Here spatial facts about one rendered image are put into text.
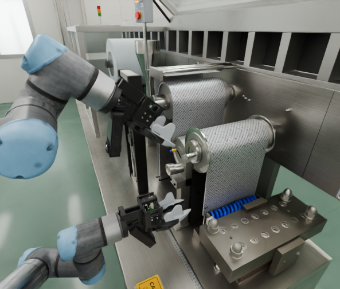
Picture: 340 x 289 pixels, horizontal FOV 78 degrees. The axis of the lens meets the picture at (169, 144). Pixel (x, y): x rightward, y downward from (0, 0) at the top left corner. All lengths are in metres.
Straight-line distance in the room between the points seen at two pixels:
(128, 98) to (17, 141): 0.25
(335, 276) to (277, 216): 1.39
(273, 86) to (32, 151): 0.75
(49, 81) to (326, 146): 0.73
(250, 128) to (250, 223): 0.31
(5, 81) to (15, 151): 5.90
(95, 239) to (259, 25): 0.86
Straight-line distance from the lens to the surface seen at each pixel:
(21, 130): 0.31
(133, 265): 0.81
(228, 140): 0.66
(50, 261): 0.72
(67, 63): 0.43
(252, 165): 0.78
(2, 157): 0.32
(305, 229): 0.84
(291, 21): 0.84
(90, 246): 0.61
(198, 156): 0.63
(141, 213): 0.61
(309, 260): 0.94
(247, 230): 0.76
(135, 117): 0.48
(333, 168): 0.79
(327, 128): 0.77
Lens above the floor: 1.59
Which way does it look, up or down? 29 degrees down
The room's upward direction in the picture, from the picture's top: straight up
